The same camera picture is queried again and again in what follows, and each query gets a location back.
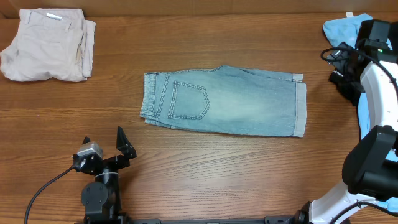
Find folded beige trousers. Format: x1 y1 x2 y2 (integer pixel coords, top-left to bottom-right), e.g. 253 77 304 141
1 9 96 82

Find black garment with print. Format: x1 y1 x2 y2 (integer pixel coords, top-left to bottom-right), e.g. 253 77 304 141
329 69 364 106

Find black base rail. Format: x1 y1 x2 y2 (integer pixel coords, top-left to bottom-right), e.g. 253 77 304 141
74 215 299 224

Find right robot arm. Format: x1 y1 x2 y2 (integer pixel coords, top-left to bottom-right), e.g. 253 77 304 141
286 39 397 223

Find light blue denim shorts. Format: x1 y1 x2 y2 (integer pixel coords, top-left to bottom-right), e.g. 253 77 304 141
140 65 307 138

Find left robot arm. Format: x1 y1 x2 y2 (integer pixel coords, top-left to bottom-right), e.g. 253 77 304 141
72 126 137 223

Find light blue t-shirt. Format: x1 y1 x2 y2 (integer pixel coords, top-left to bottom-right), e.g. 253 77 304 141
323 14 397 212

